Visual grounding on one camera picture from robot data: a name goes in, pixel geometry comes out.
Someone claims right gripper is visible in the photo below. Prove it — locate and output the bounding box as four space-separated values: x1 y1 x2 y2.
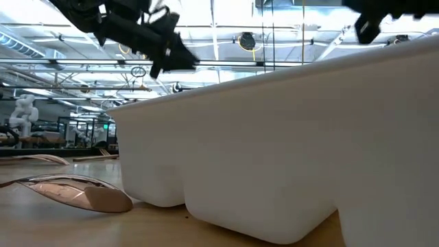
342 0 439 45

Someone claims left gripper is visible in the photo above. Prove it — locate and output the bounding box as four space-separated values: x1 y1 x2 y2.
102 0 200 80

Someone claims white plastic cutlery tray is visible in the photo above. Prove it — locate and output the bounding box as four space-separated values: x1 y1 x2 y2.
106 34 439 247

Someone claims rose gold spoon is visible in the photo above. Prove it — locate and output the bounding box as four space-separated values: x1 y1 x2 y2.
0 173 134 214
0 154 71 167

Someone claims hanging wire ring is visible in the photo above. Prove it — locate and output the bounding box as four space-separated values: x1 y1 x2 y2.
130 65 147 79

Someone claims black hanging cable reel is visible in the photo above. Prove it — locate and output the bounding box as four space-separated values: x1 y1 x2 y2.
238 31 258 52

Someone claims black rack frame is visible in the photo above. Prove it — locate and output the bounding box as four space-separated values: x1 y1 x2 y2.
56 115 119 150

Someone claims ribbed ventilation duct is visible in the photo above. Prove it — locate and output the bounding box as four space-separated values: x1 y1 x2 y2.
0 32 47 60

